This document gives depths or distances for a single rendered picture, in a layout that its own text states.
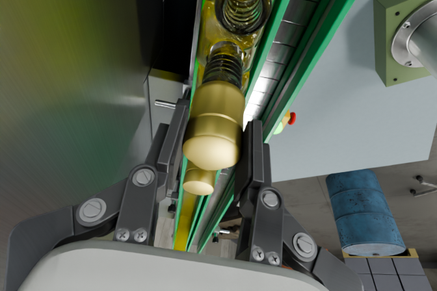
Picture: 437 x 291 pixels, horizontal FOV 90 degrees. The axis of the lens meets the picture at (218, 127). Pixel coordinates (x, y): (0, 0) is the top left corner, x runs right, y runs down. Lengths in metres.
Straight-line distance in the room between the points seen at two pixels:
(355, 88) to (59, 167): 0.90
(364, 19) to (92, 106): 0.74
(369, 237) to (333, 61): 2.03
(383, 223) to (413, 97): 1.80
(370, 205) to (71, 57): 2.70
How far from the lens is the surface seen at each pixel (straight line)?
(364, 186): 2.83
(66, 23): 0.20
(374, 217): 2.70
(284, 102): 0.42
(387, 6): 0.72
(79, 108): 0.23
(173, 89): 0.52
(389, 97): 1.04
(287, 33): 0.43
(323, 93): 0.93
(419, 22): 0.76
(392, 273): 6.13
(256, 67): 0.36
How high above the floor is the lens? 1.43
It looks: 41 degrees down
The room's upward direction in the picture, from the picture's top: 172 degrees counter-clockwise
